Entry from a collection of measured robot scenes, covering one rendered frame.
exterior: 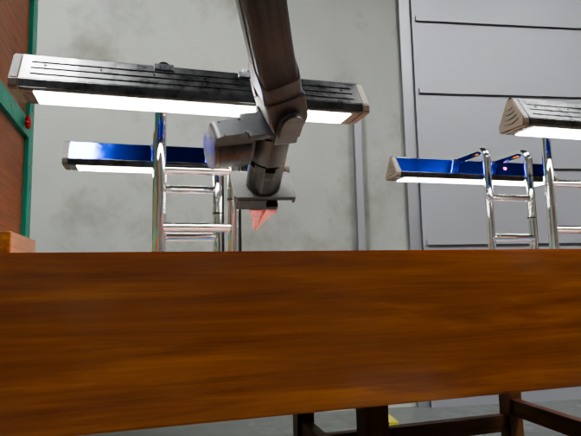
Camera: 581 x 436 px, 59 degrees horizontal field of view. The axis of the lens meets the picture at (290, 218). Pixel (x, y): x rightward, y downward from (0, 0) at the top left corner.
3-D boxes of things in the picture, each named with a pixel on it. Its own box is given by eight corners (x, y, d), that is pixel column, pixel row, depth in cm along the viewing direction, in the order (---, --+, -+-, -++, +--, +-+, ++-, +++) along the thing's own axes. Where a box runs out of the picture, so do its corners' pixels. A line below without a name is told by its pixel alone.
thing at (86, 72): (370, 113, 97) (369, 76, 98) (5, 86, 80) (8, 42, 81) (354, 125, 105) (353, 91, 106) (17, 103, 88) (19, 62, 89)
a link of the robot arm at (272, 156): (298, 134, 76) (284, 112, 79) (255, 138, 73) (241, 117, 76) (290, 170, 80) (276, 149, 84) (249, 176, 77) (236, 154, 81)
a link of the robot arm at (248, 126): (307, 115, 70) (284, 77, 74) (227, 122, 65) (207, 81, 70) (288, 176, 79) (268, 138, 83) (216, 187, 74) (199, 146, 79)
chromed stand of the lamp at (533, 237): (547, 291, 155) (536, 146, 160) (491, 292, 149) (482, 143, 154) (505, 290, 173) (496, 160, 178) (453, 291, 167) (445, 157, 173)
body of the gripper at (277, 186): (228, 179, 86) (233, 144, 81) (287, 180, 89) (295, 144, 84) (233, 206, 81) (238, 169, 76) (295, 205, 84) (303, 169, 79)
